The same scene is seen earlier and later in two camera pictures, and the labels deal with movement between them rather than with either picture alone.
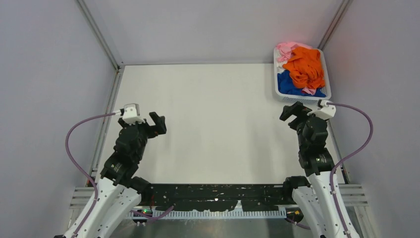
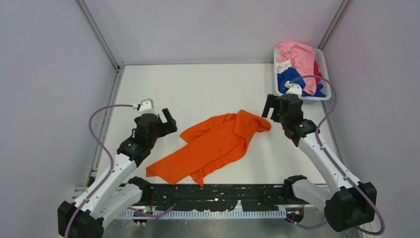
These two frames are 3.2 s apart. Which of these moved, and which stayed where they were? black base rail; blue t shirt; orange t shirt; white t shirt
Moved: orange t shirt
Stayed: white t shirt; blue t shirt; black base rail
